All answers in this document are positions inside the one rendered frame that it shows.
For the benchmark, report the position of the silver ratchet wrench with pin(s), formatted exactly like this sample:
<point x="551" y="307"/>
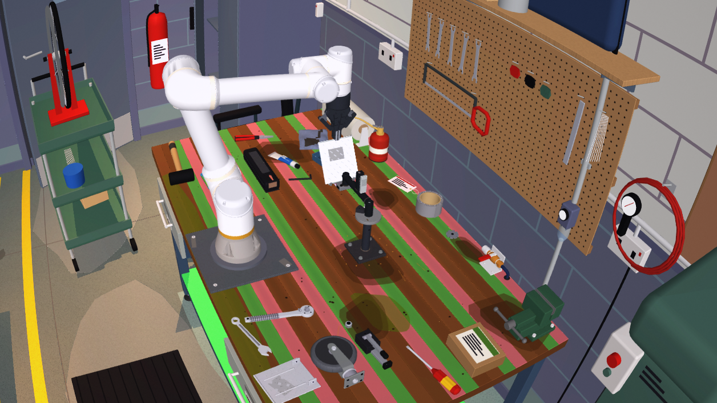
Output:
<point x="305" y="311"/>

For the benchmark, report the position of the red yellow screwdriver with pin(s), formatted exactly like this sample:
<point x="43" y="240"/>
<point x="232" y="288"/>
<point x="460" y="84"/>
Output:
<point x="445" y="382"/>

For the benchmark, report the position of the silver open spanner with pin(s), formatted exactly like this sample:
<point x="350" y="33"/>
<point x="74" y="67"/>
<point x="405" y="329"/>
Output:
<point x="249" y="336"/>

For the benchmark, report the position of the steel ruler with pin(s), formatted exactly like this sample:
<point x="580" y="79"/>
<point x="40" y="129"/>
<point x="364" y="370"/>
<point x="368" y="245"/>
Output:
<point x="574" y="131"/>

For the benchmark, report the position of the black latch part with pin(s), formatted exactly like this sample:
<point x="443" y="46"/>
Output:
<point x="371" y="344"/>

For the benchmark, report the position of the small white wall switch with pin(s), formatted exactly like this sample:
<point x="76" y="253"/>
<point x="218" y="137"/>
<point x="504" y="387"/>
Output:
<point x="319" y="9"/>

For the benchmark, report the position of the white red button box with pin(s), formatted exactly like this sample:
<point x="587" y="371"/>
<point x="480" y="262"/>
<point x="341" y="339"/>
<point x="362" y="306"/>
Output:
<point x="619" y="358"/>

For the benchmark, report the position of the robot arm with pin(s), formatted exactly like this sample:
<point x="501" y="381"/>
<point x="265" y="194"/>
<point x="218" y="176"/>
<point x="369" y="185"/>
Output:
<point x="196" y="89"/>

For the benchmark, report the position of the dark blue box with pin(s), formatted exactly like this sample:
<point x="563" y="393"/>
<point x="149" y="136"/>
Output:
<point x="582" y="19"/>

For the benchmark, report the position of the green bench vise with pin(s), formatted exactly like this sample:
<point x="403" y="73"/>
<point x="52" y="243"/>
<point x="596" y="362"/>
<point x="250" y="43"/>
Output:
<point x="538" y="311"/>

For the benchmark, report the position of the white paper roll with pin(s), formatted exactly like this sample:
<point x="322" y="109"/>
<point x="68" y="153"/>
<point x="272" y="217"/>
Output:
<point x="364" y="131"/>

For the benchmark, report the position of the white double wall socket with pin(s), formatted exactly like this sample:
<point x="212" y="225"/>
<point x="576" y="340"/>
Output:
<point x="390" y="56"/>

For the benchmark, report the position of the brown pegboard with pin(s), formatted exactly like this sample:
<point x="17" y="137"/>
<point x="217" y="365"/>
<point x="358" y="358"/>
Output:
<point x="521" y="145"/>

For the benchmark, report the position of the grey tape roll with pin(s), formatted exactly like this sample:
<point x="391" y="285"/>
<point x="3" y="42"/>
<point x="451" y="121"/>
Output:
<point x="421" y="205"/>

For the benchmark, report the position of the red wheel truing stand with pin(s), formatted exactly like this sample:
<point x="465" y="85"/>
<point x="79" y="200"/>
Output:
<point x="66" y="106"/>

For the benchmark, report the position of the grey square base plate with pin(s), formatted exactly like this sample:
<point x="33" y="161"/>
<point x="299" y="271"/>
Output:
<point x="269" y="268"/>

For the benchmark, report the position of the black test stub post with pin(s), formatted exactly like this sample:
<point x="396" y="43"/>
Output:
<point x="366" y="235"/>

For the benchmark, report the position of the red white tag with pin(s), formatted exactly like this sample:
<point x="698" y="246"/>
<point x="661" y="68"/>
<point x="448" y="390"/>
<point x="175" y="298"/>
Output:
<point x="402" y="183"/>

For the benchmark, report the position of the black long box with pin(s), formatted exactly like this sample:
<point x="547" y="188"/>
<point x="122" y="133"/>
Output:
<point x="260" y="168"/>

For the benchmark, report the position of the green shelf trolley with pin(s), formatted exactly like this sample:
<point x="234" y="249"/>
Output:
<point x="78" y="145"/>

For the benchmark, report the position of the brown labelled cardboard box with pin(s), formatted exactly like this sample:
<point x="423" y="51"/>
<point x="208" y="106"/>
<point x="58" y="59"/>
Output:
<point x="476" y="347"/>

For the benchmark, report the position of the grey caster wheel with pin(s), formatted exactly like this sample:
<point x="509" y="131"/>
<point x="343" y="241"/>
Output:
<point x="330" y="354"/>

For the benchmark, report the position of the black round knob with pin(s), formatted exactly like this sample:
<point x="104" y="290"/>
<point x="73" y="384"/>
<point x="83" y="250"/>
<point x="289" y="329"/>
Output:
<point x="530" y="80"/>

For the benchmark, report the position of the brown cardboard piece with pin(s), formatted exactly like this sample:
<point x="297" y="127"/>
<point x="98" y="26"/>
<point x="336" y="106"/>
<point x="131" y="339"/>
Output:
<point x="95" y="200"/>

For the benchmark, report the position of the grey cylinder tin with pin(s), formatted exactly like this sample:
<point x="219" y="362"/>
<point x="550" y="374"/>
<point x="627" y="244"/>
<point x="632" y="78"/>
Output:
<point x="513" y="5"/>

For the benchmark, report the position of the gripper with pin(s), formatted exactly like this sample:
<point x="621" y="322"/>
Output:
<point x="338" y="107"/>

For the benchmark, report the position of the grey metal plate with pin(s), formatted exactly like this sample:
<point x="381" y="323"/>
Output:
<point x="285" y="383"/>

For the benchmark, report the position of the black head wooden mallet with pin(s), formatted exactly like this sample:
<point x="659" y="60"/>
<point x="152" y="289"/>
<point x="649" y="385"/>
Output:
<point x="180" y="176"/>

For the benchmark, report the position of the black floor mat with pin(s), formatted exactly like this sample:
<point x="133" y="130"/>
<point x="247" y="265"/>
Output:
<point x="137" y="381"/>

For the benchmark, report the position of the wooden wall shelf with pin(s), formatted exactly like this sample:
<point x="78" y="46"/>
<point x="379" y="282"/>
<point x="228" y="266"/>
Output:
<point x="594" y="56"/>

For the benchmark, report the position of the silver hanging spanner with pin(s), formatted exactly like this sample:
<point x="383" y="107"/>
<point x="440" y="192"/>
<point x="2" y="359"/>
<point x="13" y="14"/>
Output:
<point x="452" y="45"/>
<point x="464" y="53"/>
<point x="429" y="31"/>
<point x="476" y="59"/>
<point x="441" y="38"/>

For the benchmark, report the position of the white tube blue cap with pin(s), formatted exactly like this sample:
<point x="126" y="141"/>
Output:
<point x="280" y="158"/>

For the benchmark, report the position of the green machine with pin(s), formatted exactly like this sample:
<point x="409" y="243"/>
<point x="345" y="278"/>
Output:
<point x="683" y="336"/>

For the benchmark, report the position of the red oil can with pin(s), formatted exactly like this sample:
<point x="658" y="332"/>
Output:
<point x="378" y="148"/>

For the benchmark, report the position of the blue cylinder tin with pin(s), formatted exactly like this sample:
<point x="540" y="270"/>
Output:
<point x="73" y="176"/>

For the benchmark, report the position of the black hex key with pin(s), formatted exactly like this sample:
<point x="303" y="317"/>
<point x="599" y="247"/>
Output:
<point x="300" y="178"/>

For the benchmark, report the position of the green round knob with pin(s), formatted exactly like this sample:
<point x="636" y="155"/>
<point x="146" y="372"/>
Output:
<point x="545" y="91"/>

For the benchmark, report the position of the grey pole with knob box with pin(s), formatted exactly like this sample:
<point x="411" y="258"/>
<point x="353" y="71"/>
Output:
<point x="568" y="214"/>

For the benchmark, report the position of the red fire extinguisher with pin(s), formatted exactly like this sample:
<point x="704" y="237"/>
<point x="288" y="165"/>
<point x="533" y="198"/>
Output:
<point x="158" y="50"/>

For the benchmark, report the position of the red round knob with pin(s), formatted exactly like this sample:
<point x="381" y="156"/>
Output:
<point x="515" y="71"/>

